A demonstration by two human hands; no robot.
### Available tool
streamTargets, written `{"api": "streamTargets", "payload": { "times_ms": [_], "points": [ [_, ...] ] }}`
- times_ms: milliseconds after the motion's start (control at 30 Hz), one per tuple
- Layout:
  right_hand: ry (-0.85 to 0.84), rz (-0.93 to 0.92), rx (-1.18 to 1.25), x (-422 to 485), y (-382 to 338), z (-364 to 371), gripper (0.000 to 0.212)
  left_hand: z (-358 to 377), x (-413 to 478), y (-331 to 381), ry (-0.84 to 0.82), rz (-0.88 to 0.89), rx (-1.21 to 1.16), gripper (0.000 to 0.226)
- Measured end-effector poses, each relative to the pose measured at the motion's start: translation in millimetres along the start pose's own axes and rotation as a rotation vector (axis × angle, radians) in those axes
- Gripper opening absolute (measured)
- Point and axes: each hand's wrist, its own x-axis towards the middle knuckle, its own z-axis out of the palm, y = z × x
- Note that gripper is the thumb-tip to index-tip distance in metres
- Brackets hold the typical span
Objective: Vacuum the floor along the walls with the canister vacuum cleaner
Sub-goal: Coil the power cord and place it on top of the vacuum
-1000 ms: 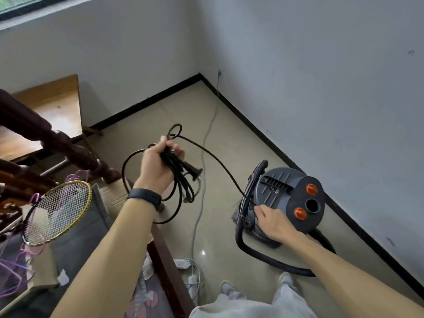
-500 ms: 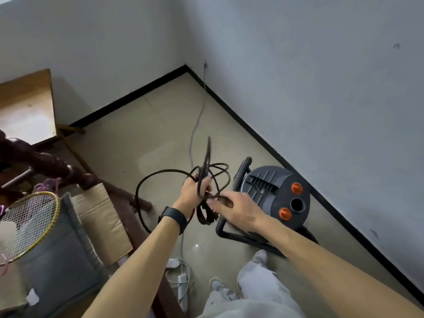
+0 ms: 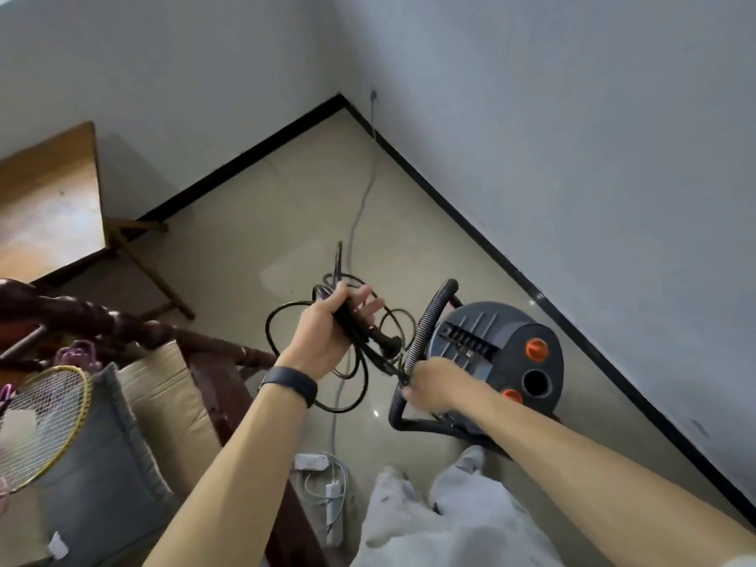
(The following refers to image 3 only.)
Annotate dark red wooden bed frame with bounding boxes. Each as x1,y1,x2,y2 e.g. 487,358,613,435
0,278,332,567

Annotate grey vacuum cleaner orange knobs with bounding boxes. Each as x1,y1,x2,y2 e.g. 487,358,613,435
424,300,565,450

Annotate long white power strip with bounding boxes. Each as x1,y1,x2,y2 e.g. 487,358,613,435
323,481,345,547

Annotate black baseboard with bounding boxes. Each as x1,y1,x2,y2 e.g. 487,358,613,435
135,92,756,526

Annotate wooden folding table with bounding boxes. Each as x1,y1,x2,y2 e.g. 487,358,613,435
0,120,197,323

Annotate white power strip cable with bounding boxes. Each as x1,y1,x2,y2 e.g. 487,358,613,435
301,451,358,547

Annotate brown cardboard box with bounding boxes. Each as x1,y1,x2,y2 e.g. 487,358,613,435
115,340,224,502

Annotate person's left hand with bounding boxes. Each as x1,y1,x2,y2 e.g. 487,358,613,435
276,283,386,383

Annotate person's left forearm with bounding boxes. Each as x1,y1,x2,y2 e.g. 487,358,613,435
141,377,317,567

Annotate purple plastic strings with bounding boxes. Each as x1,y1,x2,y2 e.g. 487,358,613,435
0,340,102,514

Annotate grey cable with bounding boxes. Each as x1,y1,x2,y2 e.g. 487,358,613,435
328,87,379,461

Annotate light grey trousers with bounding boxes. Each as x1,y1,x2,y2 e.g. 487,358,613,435
351,445,756,567

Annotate black smartwatch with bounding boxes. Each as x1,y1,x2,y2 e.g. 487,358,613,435
257,366,320,410

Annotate person's right hand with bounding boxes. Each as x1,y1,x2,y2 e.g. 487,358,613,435
401,357,498,415

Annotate black vacuum hose with nozzle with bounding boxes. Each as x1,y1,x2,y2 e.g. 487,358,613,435
387,278,509,453

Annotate yellow rimmed badminton racket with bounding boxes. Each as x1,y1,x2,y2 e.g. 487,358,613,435
0,364,94,498

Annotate grey cushion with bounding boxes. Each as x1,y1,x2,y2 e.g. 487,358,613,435
23,362,181,567

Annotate person's right forearm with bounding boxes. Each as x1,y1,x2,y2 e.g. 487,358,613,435
472,383,756,567

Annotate black power cord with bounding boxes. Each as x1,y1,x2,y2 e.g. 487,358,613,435
264,240,421,415

